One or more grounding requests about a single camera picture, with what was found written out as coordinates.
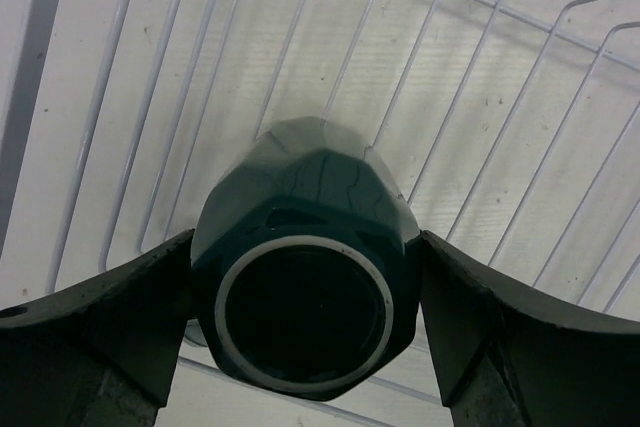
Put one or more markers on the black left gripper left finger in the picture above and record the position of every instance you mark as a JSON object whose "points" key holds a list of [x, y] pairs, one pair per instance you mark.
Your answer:
{"points": [[102, 352]]}

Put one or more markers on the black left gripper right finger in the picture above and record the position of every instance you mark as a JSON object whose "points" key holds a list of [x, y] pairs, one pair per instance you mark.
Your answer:
{"points": [[507, 354]]}

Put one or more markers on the dark green mug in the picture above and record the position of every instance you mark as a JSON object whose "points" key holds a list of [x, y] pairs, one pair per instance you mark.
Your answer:
{"points": [[304, 263]]}

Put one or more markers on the clear plastic dish rack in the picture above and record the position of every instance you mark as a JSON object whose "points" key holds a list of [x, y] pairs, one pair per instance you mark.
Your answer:
{"points": [[511, 128]]}

